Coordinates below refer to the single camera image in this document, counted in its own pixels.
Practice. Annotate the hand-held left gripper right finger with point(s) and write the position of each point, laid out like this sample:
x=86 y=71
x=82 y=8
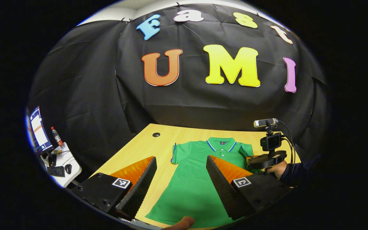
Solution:
x=224 y=191

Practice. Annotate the white side desk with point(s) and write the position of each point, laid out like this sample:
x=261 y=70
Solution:
x=74 y=171

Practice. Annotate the green T-shirt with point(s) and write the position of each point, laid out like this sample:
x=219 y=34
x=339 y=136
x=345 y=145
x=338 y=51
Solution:
x=190 y=179

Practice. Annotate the plastic bottle with red label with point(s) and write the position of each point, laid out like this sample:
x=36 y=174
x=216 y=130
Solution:
x=57 y=138

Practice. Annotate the computer monitor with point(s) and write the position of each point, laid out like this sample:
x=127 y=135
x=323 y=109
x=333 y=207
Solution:
x=38 y=131

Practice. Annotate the black keyboard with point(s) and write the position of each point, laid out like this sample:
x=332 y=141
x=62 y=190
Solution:
x=56 y=171

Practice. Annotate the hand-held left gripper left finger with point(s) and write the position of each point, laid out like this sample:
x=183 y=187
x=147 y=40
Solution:
x=139 y=188

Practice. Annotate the black backdrop cloth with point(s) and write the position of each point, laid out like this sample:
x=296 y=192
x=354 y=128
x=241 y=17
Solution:
x=203 y=105

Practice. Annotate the black computer mouse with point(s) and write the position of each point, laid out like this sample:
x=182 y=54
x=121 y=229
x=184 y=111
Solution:
x=68 y=168

